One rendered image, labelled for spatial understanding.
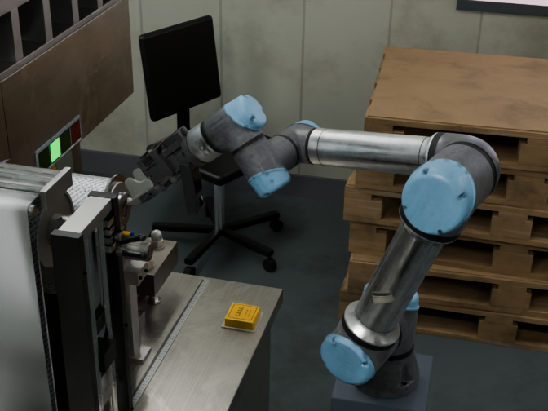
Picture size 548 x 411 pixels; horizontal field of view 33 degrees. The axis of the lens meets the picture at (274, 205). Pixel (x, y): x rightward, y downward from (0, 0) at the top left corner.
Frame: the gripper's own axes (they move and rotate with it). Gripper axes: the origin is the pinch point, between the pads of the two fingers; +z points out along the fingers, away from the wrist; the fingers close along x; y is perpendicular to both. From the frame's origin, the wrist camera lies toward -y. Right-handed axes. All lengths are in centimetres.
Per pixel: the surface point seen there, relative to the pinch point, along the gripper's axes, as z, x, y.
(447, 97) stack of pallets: -18, -172, -62
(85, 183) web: 4.4, 3.4, 9.6
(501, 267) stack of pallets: -3, -151, -124
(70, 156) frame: 61, -75, 10
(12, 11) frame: 9, -24, 48
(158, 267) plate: 15.3, -11.7, -17.8
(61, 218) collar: -4.1, 26.8, 9.6
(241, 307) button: 7.5, -16.0, -38.0
